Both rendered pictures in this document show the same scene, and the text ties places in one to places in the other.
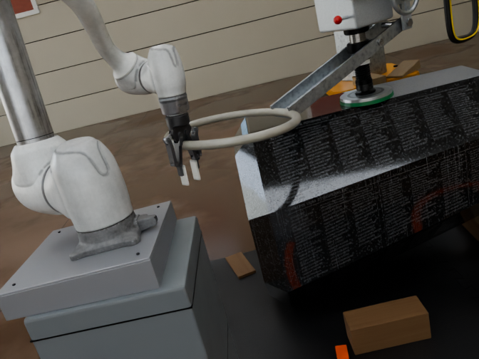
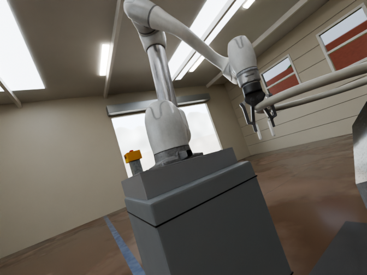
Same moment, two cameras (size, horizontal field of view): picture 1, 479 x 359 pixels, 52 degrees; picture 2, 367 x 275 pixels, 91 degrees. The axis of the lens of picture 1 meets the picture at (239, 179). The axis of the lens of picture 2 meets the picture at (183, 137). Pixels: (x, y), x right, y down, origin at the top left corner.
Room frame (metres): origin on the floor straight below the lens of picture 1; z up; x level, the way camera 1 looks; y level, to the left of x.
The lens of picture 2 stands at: (0.83, -0.28, 0.88)
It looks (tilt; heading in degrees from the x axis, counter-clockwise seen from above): 7 degrees up; 56
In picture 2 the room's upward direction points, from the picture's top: 18 degrees counter-clockwise
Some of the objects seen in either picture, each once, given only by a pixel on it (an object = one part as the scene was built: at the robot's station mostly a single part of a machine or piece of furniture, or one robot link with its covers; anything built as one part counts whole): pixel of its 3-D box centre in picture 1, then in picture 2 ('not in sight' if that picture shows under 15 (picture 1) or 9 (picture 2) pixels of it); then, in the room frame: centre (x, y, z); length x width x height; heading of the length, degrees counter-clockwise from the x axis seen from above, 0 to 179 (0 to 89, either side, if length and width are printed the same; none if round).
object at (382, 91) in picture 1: (366, 93); not in sight; (1.98, -0.60, 0.89); 0.21 x 0.21 x 0.01
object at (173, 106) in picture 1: (174, 105); (248, 78); (1.53, 0.14, 1.12); 0.09 x 0.09 x 0.06
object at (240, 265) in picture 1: (239, 264); not in sight; (2.38, 0.11, 0.02); 0.25 x 0.10 x 0.01; 13
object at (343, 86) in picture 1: (364, 79); not in sight; (2.84, -0.86, 0.76); 0.49 x 0.49 x 0.05; 89
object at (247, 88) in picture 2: (179, 127); (253, 95); (1.53, 0.15, 1.04); 0.08 x 0.07 x 0.09; 132
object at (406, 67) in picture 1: (403, 68); not in sight; (2.67, -1.03, 0.80); 0.20 x 0.10 x 0.05; 129
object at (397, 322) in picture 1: (385, 324); not in sight; (1.56, -0.42, 0.07); 0.30 x 0.12 x 0.12; 88
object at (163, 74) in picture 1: (164, 70); (241, 57); (1.55, 0.14, 1.22); 0.13 x 0.11 x 0.16; 43
